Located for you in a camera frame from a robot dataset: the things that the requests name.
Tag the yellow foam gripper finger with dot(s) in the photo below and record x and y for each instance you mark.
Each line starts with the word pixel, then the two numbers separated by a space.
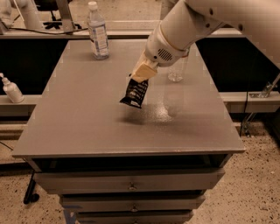
pixel 143 72
pixel 144 61

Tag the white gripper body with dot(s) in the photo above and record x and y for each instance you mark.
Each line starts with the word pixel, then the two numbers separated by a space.
pixel 158 52

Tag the black rxbar chocolate wrapper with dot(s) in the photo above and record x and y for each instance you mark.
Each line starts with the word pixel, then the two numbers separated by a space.
pixel 135 93

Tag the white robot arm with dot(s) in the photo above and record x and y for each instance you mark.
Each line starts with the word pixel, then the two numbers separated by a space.
pixel 191 20

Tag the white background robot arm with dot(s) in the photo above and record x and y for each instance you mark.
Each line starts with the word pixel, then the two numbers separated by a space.
pixel 27 11

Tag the clear plastic water bottle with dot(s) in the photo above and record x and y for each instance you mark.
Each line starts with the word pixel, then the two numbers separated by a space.
pixel 176 71

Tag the blue label plastic bottle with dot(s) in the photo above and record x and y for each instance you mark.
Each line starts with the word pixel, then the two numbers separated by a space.
pixel 97 32

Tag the white pump dispenser bottle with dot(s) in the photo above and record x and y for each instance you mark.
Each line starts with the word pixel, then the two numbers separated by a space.
pixel 11 89

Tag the black office chair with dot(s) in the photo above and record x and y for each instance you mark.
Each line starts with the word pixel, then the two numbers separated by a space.
pixel 61 16

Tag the grey top drawer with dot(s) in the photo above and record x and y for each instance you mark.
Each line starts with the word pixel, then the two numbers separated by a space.
pixel 129 181

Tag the grey drawer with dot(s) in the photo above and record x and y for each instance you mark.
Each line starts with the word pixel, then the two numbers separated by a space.
pixel 132 201
pixel 142 217
pixel 129 181

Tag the grey bottom drawer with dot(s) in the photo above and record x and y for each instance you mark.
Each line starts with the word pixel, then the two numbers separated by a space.
pixel 142 217

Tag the grey middle drawer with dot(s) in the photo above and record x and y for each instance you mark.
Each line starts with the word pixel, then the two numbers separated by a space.
pixel 132 201

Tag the black caster leg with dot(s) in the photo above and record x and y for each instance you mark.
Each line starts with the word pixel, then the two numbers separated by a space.
pixel 30 196

